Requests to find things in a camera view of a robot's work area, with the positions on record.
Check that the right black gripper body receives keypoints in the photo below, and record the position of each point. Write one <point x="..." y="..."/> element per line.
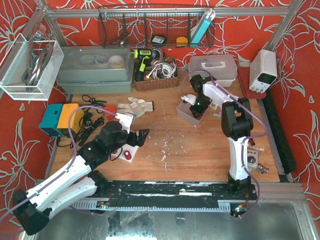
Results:
<point x="196" y="110"/>

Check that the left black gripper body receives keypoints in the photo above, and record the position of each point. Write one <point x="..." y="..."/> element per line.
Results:
<point x="136" y="138"/>

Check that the red spring front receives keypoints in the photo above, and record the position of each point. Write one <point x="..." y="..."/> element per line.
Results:
<point x="127" y="155"/>

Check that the beige work glove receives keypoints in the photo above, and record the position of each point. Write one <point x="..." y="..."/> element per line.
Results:
<point x="136" y="106"/>

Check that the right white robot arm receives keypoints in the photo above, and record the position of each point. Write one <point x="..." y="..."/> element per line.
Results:
<point x="236" y="125"/>

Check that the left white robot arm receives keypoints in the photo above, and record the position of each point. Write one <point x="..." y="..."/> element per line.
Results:
<point x="78" y="179"/>

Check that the translucent plastic spring box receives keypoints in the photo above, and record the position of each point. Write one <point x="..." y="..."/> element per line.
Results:
<point x="183" y="111"/>

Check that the white cube power adapter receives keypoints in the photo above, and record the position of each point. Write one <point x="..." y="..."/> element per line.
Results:
<point x="214" y="106"/>

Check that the red cube adapter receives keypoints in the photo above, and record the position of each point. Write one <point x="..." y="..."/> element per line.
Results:
<point x="110" y="112"/>

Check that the white plastic storage case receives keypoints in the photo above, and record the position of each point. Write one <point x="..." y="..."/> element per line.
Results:
<point x="221" y="66"/>

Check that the woven wicker basket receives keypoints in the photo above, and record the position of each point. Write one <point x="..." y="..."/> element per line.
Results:
<point x="159" y="76"/>

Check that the red mat under supply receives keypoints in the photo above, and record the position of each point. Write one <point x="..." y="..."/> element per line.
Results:
<point x="243" y="74"/>

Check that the teal and yellow device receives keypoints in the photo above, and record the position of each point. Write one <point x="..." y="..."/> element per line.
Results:
<point x="56" y="119"/>

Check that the yellow tape measure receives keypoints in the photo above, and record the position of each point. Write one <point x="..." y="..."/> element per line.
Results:
<point x="181" y="42"/>

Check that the small clear parts case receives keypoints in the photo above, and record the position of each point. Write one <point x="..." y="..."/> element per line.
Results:
<point x="255" y="150"/>

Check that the white bench power supply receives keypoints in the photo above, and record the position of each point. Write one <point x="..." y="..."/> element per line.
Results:
<point x="263" y="71"/>

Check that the grey green plastic toolbox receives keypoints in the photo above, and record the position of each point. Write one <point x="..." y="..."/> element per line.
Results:
<point x="96" y="70"/>

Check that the blue white power strip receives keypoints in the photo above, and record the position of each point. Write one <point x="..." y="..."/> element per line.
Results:
<point x="197" y="32"/>

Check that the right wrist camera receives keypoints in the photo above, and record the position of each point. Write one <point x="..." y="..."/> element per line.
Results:
<point x="189" y="98"/>

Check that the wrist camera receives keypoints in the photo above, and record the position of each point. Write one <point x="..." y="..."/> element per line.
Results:
<point x="189" y="98"/>
<point x="126" y="120"/>

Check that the white peg base plate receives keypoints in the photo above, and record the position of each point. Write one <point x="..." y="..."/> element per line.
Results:
<point x="119" y="155"/>

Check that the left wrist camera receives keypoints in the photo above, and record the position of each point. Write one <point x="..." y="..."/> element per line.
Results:
<point x="126" y="120"/>

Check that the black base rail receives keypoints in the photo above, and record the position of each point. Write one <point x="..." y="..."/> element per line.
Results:
<point x="165" y="195"/>

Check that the yellow green cordless drill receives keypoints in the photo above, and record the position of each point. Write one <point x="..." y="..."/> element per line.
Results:
<point x="144" y="57"/>

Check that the clear acrylic wall bin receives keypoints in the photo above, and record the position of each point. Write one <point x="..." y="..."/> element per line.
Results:
<point x="30" y="74"/>

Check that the aluminium frame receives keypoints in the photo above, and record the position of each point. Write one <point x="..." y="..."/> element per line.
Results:
<point x="241" y="27"/>

